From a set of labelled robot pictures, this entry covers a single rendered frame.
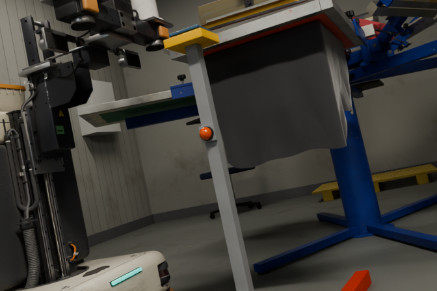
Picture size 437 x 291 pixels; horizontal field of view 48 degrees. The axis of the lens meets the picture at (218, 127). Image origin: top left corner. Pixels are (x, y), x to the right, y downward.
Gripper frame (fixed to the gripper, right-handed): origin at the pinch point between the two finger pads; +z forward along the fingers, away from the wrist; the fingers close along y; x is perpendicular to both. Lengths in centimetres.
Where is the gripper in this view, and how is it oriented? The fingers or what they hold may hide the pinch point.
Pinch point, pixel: (250, 2)
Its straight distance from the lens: 182.5
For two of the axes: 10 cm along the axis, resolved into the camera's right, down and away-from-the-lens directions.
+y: -4.0, 0.1, -9.2
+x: 9.0, -2.1, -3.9
